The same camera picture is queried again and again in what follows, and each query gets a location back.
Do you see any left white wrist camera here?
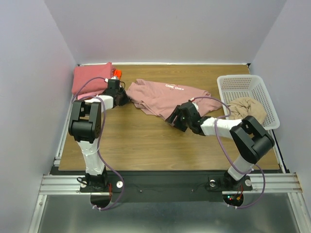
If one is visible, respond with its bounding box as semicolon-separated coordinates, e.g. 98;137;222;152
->
104;76;120;83

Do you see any folded orange t-shirt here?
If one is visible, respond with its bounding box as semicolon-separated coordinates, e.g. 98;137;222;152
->
113;69;122;80

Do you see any white plastic laundry basket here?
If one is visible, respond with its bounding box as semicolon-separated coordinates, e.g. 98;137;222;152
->
217;74;280;130

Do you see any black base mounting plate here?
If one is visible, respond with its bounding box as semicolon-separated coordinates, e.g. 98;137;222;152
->
80;171;266;208

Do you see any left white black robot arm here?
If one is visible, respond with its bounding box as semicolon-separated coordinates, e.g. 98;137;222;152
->
68;76;129;191

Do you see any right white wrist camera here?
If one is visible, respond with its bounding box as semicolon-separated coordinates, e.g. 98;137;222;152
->
190;98;199;112

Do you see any aluminium frame rail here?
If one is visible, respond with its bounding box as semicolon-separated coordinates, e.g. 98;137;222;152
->
39;173;302;195

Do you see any dusty pink graphic t-shirt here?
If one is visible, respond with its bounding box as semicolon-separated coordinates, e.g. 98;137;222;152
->
126;79;222;120

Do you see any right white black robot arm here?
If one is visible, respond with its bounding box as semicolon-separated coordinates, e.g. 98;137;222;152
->
165;101;275;191

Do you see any beige crumpled shirt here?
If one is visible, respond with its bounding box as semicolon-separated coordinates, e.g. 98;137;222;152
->
229;97;267;124

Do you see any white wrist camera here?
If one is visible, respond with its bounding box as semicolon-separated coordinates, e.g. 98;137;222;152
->
190;98;199;112
104;76;120;83

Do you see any folded red-pink t-shirt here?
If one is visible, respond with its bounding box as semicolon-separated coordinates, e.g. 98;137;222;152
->
71;62;115;95

